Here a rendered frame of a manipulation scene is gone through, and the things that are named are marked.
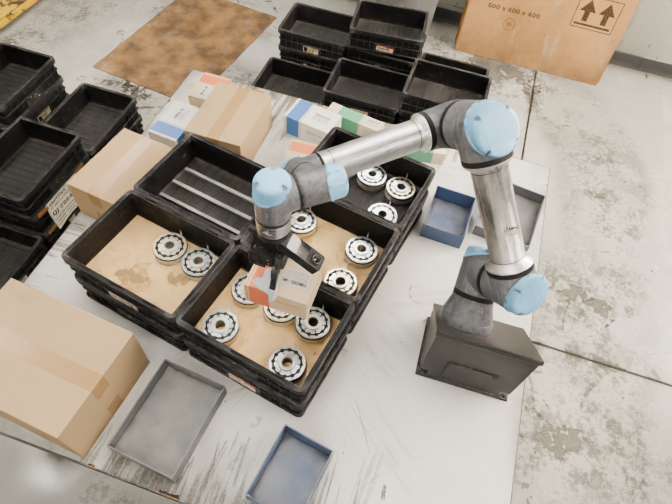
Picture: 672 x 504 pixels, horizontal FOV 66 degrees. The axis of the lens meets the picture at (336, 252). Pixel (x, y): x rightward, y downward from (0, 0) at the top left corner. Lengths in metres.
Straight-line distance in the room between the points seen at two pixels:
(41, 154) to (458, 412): 2.00
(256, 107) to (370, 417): 1.20
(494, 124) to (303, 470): 1.01
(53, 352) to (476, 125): 1.17
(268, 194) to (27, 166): 1.73
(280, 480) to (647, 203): 2.70
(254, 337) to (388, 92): 1.82
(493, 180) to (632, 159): 2.57
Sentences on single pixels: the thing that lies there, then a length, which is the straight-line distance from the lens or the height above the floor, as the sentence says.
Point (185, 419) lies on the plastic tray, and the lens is 1.59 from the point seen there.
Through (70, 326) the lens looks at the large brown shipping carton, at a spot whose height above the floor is 0.90.
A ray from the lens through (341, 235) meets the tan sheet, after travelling 1.71.
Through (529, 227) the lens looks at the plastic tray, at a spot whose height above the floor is 0.70.
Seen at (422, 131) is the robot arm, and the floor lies 1.38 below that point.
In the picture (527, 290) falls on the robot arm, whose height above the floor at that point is 1.15.
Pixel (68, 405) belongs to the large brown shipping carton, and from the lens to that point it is 1.48.
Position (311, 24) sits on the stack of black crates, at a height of 0.38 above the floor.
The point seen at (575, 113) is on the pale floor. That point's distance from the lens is 3.89.
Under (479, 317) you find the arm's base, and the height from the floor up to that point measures 0.97.
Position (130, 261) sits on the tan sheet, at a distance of 1.71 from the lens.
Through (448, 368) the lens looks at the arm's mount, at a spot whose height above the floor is 0.80.
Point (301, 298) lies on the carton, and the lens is 1.23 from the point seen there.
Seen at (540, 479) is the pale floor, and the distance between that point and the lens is 2.45.
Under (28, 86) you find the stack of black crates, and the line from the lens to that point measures 2.85.
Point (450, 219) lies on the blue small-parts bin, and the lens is 1.99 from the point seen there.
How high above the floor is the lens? 2.20
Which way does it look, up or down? 55 degrees down
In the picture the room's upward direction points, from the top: 7 degrees clockwise
